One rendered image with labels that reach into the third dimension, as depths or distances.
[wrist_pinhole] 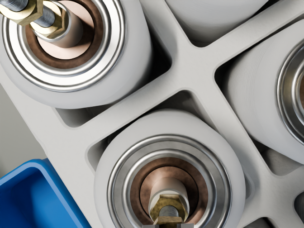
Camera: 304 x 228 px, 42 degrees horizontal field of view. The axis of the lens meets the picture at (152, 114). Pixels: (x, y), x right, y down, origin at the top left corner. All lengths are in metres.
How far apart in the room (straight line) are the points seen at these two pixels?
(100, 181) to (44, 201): 0.28
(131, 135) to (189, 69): 0.09
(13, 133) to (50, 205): 0.10
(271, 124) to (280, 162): 0.12
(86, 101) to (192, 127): 0.07
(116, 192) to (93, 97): 0.06
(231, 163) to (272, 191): 0.09
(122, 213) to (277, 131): 0.11
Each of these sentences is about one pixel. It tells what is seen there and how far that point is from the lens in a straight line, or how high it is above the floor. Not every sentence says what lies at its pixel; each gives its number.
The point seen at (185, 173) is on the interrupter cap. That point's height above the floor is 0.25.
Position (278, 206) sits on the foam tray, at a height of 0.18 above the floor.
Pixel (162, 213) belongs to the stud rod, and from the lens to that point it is 0.20.
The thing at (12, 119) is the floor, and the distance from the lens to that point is 0.53.
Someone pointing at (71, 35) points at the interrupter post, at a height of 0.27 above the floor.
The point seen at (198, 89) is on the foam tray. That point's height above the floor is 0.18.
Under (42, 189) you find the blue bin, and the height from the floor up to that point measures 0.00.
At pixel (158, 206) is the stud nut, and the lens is 0.21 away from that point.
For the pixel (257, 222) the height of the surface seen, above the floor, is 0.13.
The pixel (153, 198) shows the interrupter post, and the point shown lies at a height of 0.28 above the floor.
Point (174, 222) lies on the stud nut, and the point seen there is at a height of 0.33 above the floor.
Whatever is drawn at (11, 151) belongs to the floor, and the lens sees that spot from 0.53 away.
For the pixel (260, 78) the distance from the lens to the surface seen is 0.25.
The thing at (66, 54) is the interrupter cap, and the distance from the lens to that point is 0.25.
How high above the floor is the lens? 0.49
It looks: 86 degrees down
